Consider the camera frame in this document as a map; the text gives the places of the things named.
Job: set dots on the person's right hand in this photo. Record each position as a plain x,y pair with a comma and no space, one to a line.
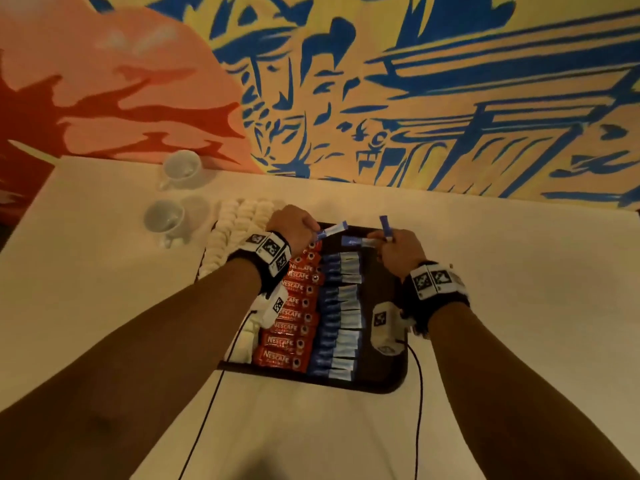
400,253

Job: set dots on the person's left hand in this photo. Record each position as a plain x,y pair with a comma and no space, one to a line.
295,228

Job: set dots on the row of tea bags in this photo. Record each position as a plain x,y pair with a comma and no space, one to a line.
235,225

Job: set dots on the row of blue sachets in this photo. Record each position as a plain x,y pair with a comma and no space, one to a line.
340,325

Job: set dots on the row of red Nescafe sachets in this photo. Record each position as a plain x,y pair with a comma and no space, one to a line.
290,335

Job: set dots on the dark brown tray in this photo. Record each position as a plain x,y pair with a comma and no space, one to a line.
385,370

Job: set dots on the person's left forearm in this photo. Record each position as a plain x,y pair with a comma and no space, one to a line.
110,375

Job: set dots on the person's right forearm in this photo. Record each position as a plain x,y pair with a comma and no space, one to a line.
530,395

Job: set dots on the black marker wristband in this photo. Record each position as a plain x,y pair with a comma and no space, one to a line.
260,260
432,293

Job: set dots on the small white cup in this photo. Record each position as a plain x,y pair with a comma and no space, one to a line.
182,165
164,217

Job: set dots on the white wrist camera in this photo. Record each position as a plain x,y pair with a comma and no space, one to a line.
272,307
388,330

